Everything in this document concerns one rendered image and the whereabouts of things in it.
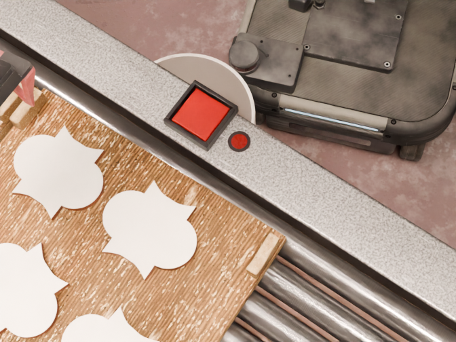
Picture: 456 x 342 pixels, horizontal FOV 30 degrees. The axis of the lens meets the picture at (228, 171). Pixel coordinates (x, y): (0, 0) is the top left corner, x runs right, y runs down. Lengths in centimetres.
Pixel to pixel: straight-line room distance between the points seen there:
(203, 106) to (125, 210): 19
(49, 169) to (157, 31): 121
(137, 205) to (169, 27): 126
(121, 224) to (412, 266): 39
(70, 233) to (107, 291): 10
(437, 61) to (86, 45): 99
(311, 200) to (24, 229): 39
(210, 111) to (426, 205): 105
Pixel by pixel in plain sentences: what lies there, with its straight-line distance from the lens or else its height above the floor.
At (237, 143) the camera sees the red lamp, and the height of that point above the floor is 92.
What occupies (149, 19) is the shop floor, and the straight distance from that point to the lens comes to 237.
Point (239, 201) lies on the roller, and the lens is 115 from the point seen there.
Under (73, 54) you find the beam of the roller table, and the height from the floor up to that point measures 91.
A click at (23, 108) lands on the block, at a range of 121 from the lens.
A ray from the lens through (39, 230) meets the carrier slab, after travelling 117.
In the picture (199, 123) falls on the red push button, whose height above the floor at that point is 93.
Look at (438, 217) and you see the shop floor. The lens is 214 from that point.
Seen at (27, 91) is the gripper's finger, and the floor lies 110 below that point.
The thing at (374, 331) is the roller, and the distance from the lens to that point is 112.
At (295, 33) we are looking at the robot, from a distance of 204.
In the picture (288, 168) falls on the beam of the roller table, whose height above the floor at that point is 92.
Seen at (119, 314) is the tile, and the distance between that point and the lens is 110.
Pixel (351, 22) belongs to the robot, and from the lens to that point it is 204.
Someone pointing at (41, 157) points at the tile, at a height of 95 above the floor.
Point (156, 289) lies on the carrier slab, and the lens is 111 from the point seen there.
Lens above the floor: 201
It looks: 69 degrees down
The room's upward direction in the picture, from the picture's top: 10 degrees counter-clockwise
